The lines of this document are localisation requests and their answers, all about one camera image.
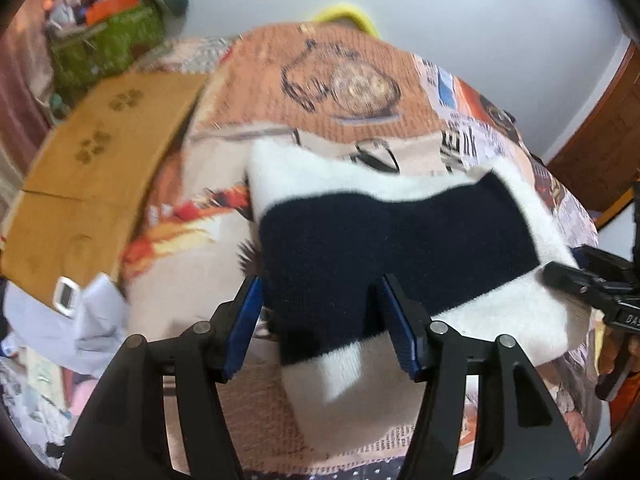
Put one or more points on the pink curtain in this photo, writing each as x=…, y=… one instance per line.
x=20, y=85

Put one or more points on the crumpled printed papers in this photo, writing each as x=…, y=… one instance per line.
x=30, y=410

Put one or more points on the wooden door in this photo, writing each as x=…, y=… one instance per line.
x=600, y=150

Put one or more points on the small white timer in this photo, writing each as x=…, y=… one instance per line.
x=66, y=296

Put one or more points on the orange box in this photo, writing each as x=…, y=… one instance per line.
x=110, y=7

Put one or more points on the wooden folding table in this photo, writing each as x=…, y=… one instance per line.
x=100, y=185

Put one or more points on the white and black striped sweater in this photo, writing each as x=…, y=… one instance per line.
x=400, y=240

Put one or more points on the green patterned bag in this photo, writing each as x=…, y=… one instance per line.
x=110, y=45

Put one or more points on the printed blanket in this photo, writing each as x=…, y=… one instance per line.
x=350, y=55

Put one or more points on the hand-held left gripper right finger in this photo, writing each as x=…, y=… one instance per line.
x=400, y=330

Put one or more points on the dark dotted cloth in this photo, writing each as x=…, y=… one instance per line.
x=325, y=471

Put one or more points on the yellow object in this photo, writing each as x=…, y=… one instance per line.
x=345, y=12

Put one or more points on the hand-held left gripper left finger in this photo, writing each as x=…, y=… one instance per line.
x=245, y=325

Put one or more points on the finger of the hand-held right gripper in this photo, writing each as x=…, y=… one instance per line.
x=565, y=275
x=607, y=262

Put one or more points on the white cloth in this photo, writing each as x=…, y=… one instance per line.
x=95, y=330

